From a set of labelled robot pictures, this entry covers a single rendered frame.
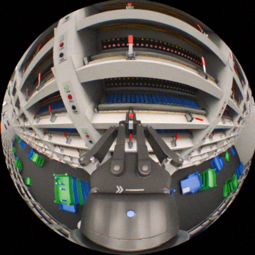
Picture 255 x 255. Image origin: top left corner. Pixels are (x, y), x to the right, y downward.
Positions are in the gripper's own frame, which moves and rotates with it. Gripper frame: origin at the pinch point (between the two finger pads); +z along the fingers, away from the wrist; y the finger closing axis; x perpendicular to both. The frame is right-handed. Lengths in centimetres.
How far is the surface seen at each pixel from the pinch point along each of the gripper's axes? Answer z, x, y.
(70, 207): -37, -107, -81
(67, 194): -18, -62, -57
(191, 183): 1, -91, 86
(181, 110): 11.5, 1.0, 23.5
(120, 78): 19.6, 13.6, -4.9
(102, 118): 8.6, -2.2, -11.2
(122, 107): 11.5, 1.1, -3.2
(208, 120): 8.6, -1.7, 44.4
